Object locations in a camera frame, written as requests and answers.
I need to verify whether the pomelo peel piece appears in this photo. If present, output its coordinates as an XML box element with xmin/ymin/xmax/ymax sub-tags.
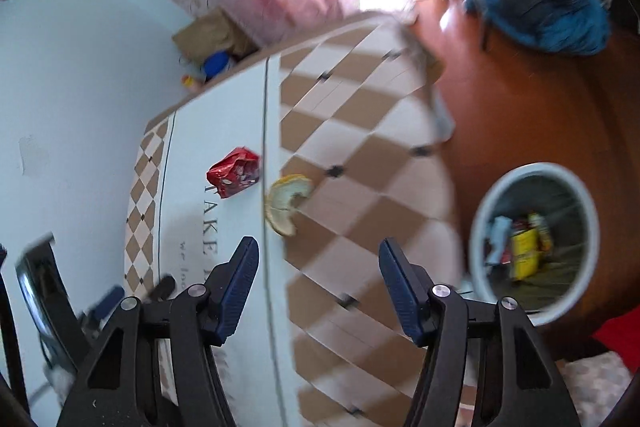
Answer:
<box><xmin>265</xmin><ymin>173</ymin><xmax>314</xmax><ymax>237</ymax></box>

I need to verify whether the yellow book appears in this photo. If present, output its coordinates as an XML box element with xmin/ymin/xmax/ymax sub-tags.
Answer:
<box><xmin>511</xmin><ymin>229</ymin><xmax>540</xmax><ymax>281</ymax></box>

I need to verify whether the checkered brown table cloth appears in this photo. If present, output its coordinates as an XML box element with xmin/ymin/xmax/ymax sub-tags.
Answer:
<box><xmin>124</xmin><ymin>14</ymin><xmax>462</xmax><ymax>426</ymax></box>

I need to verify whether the checkered pastel pillow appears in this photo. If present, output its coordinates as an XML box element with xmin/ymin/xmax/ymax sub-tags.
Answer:
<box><xmin>560</xmin><ymin>351</ymin><xmax>631</xmax><ymax>427</ymax></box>

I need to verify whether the white round trash bin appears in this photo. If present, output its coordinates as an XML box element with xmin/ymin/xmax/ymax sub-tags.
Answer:
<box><xmin>468</xmin><ymin>162</ymin><xmax>600</xmax><ymax>326</ymax></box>

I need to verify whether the blue bottle cap object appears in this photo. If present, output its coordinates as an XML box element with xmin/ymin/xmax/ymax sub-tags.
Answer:
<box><xmin>202</xmin><ymin>51</ymin><xmax>235</xmax><ymax>81</ymax></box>

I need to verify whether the crumpled red snack wrapper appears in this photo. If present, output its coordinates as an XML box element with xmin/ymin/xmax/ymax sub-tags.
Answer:
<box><xmin>206</xmin><ymin>147</ymin><xmax>260</xmax><ymax>199</ymax></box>

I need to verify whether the white table leg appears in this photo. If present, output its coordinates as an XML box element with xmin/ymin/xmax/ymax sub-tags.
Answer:
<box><xmin>432</xmin><ymin>89</ymin><xmax>456</xmax><ymax>143</ymax></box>

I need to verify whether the red blanket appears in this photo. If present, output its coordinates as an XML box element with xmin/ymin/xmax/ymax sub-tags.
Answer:
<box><xmin>592</xmin><ymin>307</ymin><xmax>640</xmax><ymax>372</ymax></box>

